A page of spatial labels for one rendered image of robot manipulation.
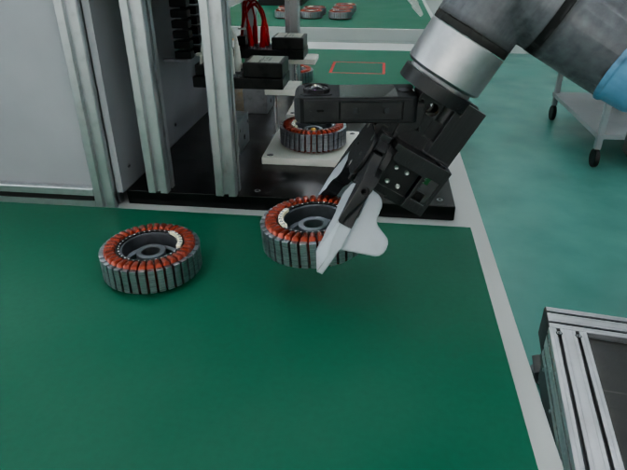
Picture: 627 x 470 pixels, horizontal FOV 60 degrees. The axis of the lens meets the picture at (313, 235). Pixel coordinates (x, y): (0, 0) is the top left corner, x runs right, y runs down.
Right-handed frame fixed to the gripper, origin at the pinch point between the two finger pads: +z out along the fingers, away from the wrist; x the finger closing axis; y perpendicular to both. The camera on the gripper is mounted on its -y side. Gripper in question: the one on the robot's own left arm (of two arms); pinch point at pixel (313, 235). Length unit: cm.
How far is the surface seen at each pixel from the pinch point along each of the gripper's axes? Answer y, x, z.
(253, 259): -3.2, 5.3, 9.1
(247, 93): -12, 60, 7
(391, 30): 31, 193, -10
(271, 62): -11.2, 36.9, -6.1
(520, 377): 19.4, -14.5, -3.5
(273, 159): -4.0, 31.5, 6.2
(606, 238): 145, 147, 11
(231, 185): -8.8, 19.1, 7.9
